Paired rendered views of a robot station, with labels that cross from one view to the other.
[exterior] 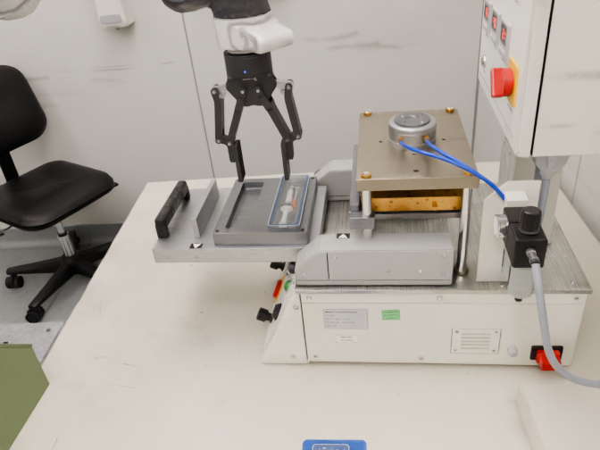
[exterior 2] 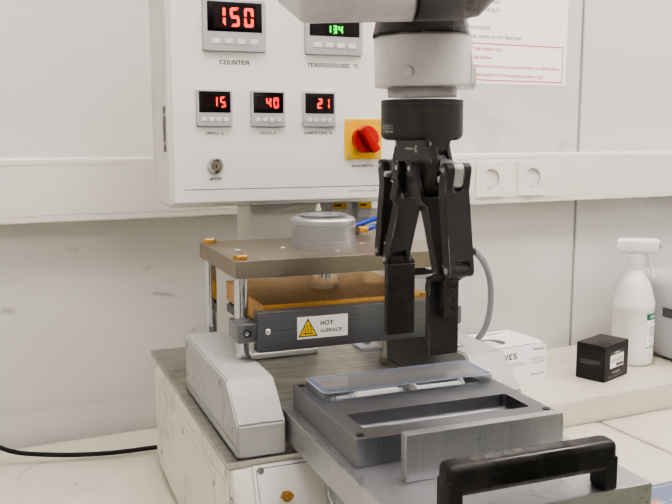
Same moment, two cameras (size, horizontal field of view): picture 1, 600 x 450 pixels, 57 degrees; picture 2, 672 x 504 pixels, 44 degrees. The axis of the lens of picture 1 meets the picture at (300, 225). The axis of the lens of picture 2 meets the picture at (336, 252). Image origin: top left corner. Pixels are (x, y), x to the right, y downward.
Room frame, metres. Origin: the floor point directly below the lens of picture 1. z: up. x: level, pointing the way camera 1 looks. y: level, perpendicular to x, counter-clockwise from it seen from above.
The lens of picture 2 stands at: (1.37, 0.68, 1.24)
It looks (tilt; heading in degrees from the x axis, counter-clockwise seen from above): 8 degrees down; 239
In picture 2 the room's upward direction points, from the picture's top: straight up
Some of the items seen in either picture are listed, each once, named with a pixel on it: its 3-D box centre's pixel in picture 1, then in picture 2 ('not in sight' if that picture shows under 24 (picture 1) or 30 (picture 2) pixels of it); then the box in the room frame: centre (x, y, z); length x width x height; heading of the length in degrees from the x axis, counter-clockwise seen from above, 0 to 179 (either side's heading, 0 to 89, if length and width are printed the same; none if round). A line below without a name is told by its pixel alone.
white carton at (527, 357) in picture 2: not in sight; (477, 361); (0.37, -0.46, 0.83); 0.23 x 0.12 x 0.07; 178
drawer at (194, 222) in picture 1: (245, 214); (441, 437); (0.91, 0.10, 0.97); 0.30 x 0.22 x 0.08; 80
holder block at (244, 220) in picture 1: (269, 208); (418, 409); (0.90, 0.05, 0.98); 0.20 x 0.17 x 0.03; 170
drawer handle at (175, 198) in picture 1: (172, 207); (529, 474); (0.93, 0.24, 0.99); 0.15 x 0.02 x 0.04; 170
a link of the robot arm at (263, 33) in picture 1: (254, 32); (430, 69); (0.88, 0.04, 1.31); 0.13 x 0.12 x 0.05; 172
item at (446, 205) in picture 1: (411, 165); (329, 280); (0.85, -0.20, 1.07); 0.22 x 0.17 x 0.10; 170
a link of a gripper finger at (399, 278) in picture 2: (286, 159); (399, 298); (0.89, 0.01, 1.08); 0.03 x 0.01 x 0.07; 172
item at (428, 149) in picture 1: (431, 159); (329, 261); (0.83, -0.23, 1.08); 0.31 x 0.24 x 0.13; 170
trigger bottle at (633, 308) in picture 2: not in sight; (635, 300); (0.02, -0.40, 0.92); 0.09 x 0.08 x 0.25; 132
